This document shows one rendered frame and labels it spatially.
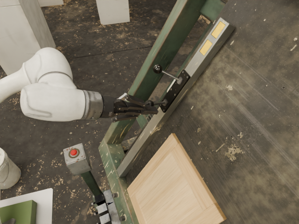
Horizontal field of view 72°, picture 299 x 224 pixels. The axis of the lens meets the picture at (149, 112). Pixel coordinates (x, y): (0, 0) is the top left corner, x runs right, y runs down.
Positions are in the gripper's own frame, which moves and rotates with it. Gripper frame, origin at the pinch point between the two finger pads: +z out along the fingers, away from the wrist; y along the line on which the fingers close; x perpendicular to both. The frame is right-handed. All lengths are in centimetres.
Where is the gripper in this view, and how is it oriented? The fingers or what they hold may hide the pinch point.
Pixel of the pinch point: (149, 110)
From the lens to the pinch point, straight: 78.1
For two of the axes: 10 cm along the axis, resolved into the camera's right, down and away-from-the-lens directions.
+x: -3.9, -7.1, 5.9
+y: 4.6, -7.0, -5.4
